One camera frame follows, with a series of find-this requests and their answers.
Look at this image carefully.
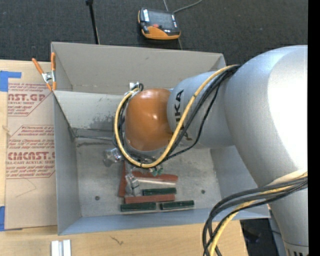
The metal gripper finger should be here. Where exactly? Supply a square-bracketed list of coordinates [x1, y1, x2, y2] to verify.
[103, 147, 124, 168]
[124, 173, 142, 197]

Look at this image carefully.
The red-brown flat block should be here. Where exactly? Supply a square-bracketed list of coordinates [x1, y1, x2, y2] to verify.
[130, 170, 179, 183]
[123, 193, 177, 205]
[117, 161, 128, 198]

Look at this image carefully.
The dark green flat block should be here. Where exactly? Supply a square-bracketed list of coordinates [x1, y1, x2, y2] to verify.
[159, 199, 195, 211]
[120, 201, 157, 213]
[142, 187, 178, 197]

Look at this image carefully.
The pale wooden stick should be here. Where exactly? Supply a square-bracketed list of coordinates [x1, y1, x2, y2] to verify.
[136, 178, 177, 187]

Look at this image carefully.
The grey metal bin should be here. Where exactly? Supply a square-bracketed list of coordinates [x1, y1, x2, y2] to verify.
[50, 41, 271, 236]

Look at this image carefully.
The brown cardboard board red print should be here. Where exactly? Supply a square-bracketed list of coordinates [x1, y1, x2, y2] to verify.
[0, 59, 59, 232]

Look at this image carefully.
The black cylinder on white bracket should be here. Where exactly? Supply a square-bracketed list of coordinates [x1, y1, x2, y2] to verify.
[128, 80, 145, 95]

